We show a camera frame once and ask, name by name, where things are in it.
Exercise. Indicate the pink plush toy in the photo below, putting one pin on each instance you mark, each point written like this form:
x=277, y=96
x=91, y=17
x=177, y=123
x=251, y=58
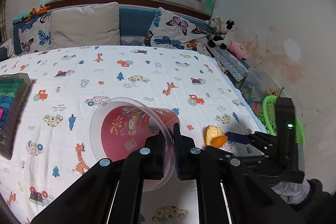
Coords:
x=240, y=49

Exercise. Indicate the beige pillow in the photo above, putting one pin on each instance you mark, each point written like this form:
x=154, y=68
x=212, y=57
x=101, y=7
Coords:
x=84, y=26

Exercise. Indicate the butterfly print pillow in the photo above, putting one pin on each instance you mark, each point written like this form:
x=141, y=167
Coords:
x=34, y=35
x=178, y=29

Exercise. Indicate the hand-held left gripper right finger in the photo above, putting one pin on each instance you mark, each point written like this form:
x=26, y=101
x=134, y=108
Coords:
x=177, y=153

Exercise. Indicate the green plastic basket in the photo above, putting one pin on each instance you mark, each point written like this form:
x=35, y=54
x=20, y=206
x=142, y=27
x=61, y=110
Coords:
x=269, y=111

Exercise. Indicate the person's right forearm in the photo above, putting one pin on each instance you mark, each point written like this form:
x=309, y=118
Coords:
x=320, y=195

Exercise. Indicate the grey husky plush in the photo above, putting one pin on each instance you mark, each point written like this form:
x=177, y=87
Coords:
x=213, y=24

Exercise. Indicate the orange plush toy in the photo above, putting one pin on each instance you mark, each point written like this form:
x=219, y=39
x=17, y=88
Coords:
x=39, y=10

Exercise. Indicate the case of coloured markers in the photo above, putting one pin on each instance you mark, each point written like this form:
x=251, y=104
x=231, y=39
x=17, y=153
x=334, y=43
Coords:
x=13, y=108

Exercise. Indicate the teal plush toy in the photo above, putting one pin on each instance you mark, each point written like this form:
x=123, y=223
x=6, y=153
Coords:
x=21, y=18

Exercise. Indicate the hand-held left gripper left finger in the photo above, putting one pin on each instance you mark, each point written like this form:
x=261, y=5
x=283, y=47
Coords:
x=153, y=155

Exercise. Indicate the black white cow plush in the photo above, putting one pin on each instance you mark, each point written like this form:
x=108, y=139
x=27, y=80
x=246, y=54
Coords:
x=223, y=35

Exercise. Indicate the blue upholstered headboard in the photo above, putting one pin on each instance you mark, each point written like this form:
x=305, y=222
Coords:
x=134, y=22

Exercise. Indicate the person's right hand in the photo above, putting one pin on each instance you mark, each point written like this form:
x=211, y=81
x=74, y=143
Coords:
x=291, y=191

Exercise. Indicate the red printed plastic cup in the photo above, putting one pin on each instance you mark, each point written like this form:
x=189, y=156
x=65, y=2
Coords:
x=123, y=129

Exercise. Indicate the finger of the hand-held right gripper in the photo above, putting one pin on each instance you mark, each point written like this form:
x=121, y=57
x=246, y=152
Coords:
x=237, y=137

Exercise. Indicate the grey patterned folded mat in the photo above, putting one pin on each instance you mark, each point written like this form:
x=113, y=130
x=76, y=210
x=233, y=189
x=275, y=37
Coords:
x=231, y=66

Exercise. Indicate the clear toy storage box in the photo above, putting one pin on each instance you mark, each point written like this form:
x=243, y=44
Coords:
x=253, y=98

